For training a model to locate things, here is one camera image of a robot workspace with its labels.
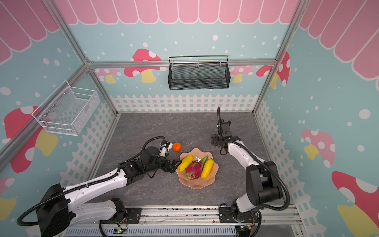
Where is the yellow mango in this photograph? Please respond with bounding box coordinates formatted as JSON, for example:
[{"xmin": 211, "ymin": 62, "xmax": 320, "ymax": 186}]
[
  {"xmin": 178, "ymin": 155, "xmax": 193, "ymax": 172},
  {"xmin": 201, "ymin": 159, "xmax": 214, "ymax": 179}
]

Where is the small orange tangerine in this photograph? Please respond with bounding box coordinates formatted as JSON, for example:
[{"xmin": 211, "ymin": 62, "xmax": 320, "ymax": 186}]
[{"xmin": 172, "ymin": 142, "xmax": 182, "ymax": 152}]

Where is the pink dragon fruit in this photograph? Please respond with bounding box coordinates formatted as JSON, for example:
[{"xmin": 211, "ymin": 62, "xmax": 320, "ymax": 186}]
[{"xmin": 185, "ymin": 156, "xmax": 209, "ymax": 180}]

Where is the pink scalloped fruit bowl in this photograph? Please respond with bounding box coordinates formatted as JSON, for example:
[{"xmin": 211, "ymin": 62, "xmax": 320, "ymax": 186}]
[{"xmin": 176, "ymin": 148, "xmax": 219, "ymax": 190}]

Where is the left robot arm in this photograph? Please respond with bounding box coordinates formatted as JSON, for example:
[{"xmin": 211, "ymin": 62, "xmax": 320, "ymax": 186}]
[{"xmin": 16, "ymin": 136, "xmax": 181, "ymax": 237}]

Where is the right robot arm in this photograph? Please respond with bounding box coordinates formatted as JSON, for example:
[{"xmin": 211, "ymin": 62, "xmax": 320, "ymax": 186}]
[{"xmin": 211, "ymin": 107, "xmax": 290, "ymax": 223}]

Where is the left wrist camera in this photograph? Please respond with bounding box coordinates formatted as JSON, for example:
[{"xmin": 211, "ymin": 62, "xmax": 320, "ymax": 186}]
[{"xmin": 160, "ymin": 141, "xmax": 173, "ymax": 158}]

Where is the black mesh wall basket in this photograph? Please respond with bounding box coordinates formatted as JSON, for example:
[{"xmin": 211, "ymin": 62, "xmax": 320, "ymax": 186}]
[{"xmin": 168, "ymin": 55, "xmax": 231, "ymax": 90}]

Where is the white wire wall basket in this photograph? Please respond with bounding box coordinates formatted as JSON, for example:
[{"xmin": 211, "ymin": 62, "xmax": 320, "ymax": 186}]
[{"xmin": 32, "ymin": 81, "xmax": 101, "ymax": 136}]

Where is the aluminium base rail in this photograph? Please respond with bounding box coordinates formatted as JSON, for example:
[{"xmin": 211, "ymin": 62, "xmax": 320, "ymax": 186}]
[{"xmin": 60, "ymin": 205, "xmax": 308, "ymax": 237}]

